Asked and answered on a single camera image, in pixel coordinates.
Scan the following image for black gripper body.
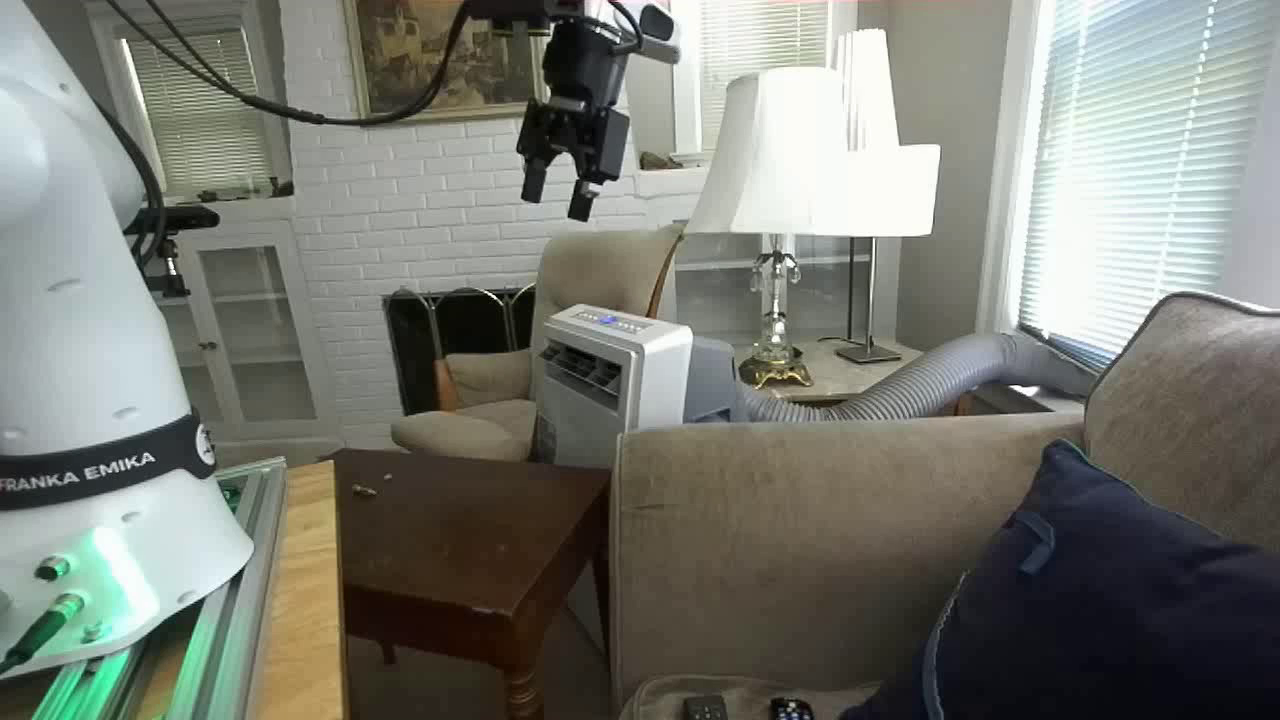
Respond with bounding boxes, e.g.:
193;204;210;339
516;0;680;183

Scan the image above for black remote with blue buttons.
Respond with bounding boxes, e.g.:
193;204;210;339
680;696;728;720

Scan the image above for black Xfinity remote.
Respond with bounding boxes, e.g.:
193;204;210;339
768;696;816;720

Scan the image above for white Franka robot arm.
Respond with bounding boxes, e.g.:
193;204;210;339
0;0;252;681

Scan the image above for white portable air conditioner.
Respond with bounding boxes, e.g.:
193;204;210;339
533;306;694;467

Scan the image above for framed painting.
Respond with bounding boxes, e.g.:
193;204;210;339
345;0;537;119

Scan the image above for white shade crystal lamp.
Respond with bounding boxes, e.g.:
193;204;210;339
687;67;850;389

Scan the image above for black fireplace screen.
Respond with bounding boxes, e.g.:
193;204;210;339
383;285;537;414

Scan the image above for beige armchair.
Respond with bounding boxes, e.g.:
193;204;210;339
393;224;685;459

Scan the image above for white shade dark-base lamp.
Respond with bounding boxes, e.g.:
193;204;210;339
835;27;940;366

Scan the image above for light wooden end table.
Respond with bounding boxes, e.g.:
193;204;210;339
768;339;916;406

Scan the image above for white glass-door cabinet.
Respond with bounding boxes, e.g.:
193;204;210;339
87;0;334;451

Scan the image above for beige couch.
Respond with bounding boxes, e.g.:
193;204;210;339
608;293;1280;720

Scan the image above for light wooden robot platform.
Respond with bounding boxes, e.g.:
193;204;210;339
0;457;347;720

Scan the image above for white window blinds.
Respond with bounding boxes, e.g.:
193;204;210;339
1022;0;1280;359

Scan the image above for navy blue pillow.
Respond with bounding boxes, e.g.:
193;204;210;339
841;445;1280;720

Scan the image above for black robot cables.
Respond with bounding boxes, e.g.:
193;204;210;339
106;0;476;134

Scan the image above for black camera stand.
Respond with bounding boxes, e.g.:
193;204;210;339
125;204;221;296

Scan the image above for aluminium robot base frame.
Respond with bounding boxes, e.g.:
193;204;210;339
0;459;290;720

